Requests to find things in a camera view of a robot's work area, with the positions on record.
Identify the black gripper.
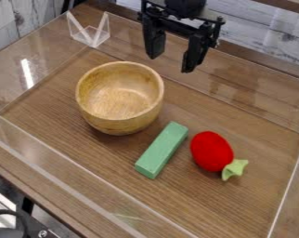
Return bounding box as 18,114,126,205
138,0,225,73

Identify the green rectangular block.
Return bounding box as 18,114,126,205
134,122,188,179

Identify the light wooden bowl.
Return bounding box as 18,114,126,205
76,61,165,136

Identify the red plush strawberry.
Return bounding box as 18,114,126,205
189,131,249,181

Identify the clear acrylic corner bracket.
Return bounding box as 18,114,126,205
65,12,110,48

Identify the clear acrylic tray wall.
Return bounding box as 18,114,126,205
0,115,197,238

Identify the black table leg bracket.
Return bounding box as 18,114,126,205
16,196,70,238

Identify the black cable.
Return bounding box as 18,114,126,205
0,208,32,238

